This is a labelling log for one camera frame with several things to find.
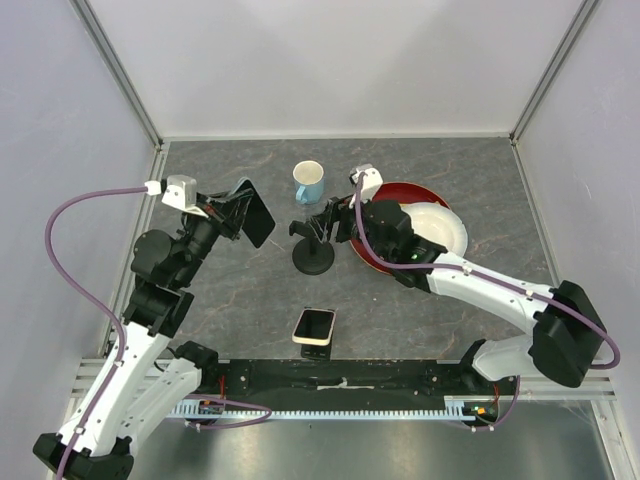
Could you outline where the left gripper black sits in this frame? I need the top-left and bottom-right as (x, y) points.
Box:
(174, 186), (253, 286)

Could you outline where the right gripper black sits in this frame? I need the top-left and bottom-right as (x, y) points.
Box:
(306, 187), (393, 264)

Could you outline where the black round-base phone holder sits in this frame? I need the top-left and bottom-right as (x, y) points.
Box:
(289, 221), (335, 276)

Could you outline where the phone with beige case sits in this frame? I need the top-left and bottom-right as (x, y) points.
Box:
(291, 307), (336, 347)

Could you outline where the black folding phone stand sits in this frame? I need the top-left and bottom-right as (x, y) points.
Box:
(299, 312), (337, 360)

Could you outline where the dark phone with grey case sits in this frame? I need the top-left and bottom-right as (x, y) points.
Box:
(239, 178), (276, 248)

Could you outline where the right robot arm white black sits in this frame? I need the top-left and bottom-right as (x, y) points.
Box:
(304, 197), (606, 394)

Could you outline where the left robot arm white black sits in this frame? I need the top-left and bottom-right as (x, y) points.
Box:
(33, 175), (274, 479)

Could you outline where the blue mug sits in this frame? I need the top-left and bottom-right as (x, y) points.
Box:
(292, 160), (325, 205)

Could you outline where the red round tray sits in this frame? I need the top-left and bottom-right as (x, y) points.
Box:
(350, 182), (450, 275)

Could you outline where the white paper plate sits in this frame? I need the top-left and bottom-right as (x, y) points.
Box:
(401, 202), (468, 257)

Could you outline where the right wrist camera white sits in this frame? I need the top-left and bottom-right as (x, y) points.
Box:
(349, 164), (383, 203)

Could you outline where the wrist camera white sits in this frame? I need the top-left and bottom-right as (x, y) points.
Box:
(349, 164), (383, 203)
(144, 175), (207, 217)

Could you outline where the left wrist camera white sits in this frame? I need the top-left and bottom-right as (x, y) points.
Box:
(144, 175), (207, 217)

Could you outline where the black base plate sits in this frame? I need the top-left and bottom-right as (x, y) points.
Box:
(197, 359), (515, 412)

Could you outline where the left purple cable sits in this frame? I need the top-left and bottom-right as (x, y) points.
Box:
(44, 185), (274, 480)

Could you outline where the grey slotted cable duct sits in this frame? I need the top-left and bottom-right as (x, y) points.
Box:
(167, 398), (499, 422)

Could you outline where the aluminium frame rail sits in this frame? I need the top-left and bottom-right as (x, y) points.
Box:
(519, 373), (615, 401)

